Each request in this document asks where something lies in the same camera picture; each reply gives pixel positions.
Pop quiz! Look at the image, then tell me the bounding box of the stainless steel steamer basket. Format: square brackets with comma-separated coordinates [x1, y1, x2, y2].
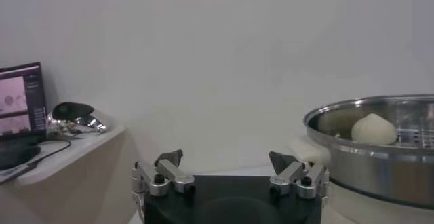
[288, 93, 434, 209]

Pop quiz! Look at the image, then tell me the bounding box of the small grey usb adapter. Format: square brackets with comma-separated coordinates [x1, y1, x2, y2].
[0, 160, 38, 184]

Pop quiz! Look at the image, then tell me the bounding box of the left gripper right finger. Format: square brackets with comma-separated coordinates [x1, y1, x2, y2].
[269, 150, 330, 200]

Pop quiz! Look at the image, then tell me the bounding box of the laptop computer screen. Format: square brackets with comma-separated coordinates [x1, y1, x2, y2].
[0, 62, 48, 143]

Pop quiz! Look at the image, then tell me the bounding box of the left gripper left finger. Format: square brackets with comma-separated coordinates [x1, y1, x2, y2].
[131, 149, 196, 198]

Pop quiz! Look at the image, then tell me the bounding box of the white steamed baozi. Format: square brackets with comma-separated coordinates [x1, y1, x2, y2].
[351, 112, 397, 145]

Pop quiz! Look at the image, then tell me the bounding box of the thin black desk cable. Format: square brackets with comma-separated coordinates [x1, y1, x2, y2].
[0, 139, 72, 179]

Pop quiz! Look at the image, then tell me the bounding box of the black computer mouse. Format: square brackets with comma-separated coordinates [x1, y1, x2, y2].
[0, 145, 41, 170]

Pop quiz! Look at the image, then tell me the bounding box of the white side table with mouse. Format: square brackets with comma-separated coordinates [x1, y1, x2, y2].
[0, 125, 143, 224]

